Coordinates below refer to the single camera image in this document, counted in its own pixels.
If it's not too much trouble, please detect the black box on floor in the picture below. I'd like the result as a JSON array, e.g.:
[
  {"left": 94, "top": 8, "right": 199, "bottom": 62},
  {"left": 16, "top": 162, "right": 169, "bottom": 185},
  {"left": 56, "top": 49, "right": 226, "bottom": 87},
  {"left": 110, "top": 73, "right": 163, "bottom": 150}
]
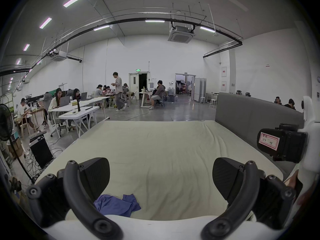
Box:
[{"left": 28, "top": 131, "right": 55, "bottom": 170}]

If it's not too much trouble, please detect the white table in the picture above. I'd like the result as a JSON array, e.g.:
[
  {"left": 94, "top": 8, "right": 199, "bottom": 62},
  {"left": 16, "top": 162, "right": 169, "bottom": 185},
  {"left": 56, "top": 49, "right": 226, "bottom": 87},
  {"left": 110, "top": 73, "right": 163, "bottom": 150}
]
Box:
[
  {"left": 47, "top": 96, "right": 111, "bottom": 124},
  {"left": 57, "top": 106, "right": 100, "bottom": 137}
]

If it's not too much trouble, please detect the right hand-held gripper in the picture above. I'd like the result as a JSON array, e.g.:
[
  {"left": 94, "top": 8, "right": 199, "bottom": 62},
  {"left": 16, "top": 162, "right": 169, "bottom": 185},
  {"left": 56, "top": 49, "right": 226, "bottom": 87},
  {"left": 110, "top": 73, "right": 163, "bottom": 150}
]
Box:
[{"left": 257, "top": 95, "right": 320, "bottom": 174}]

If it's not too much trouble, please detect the white folding screen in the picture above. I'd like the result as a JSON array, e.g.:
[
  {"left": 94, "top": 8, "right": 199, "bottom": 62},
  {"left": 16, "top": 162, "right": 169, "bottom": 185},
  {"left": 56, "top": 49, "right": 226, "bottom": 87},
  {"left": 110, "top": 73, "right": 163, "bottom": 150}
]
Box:
[{"left": 193, "top": 77, "right": 207, "bottom": 102}]

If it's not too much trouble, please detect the black standing fan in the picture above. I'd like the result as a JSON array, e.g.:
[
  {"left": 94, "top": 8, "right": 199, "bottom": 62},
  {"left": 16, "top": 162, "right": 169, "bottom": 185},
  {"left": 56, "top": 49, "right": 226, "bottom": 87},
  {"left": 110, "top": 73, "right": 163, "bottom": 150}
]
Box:
[{"left": 0, "top": 104, "right": 35, "bottom": 184}]

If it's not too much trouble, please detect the person's right hand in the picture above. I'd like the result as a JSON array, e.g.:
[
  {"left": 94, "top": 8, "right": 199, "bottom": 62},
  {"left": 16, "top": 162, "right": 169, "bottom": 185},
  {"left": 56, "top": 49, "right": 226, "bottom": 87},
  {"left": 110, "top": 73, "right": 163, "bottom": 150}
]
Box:
[{"left": 284, "top": 169, "right": 320, "bottom": 206}]

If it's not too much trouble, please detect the blue garment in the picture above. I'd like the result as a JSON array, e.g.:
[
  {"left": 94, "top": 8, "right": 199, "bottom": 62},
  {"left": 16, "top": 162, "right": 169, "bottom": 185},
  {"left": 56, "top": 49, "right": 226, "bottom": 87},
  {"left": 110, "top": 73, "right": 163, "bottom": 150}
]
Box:
[{"left": 94, "top": 194, "right": 142, "bottom": 217}]

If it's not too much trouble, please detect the bed with pale green sheet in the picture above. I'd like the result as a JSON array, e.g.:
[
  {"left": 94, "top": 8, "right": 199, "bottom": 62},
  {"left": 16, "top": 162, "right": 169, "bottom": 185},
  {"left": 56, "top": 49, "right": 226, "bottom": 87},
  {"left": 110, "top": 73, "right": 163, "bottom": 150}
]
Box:
[{"left": 34, "top": 120, "right": 284, "bottom": 221}]

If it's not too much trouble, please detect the grey padded headboard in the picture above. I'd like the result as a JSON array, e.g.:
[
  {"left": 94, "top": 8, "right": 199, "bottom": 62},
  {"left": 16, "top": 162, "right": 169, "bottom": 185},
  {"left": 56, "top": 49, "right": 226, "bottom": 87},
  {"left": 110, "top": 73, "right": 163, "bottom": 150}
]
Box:
[{"left": 215, "top": 92, "right": 306, "bottom": 182}]

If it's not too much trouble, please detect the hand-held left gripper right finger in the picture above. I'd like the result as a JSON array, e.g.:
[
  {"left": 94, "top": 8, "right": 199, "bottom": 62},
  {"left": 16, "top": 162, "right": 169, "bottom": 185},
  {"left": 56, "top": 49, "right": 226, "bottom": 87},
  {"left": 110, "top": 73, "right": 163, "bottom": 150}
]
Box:
[{"left": 201, "top": 157, "right": 297, "bottom": 240}]

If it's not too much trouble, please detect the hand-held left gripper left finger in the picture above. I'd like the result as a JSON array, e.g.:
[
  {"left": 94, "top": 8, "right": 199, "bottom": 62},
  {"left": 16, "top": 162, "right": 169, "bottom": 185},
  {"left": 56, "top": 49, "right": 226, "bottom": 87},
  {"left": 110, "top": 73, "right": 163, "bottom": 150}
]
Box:
[{"left": 26, "top": 157, "right": 123, "bottom": 240}]

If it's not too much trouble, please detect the white desk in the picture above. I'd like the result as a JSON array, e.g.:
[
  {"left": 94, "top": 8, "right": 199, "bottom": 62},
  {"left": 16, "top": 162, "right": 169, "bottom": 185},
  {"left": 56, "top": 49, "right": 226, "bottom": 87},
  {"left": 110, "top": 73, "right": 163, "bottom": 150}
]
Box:
[{"left": 140, "top": 90, "right": 160, "bottom": 109}]

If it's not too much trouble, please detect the group of people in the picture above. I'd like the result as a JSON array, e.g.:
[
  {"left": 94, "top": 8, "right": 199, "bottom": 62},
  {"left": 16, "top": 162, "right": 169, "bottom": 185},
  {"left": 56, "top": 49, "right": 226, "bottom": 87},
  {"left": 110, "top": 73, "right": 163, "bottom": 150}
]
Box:
[{"left": 93, "top": 83, "right": 131, "bottom": 98}]

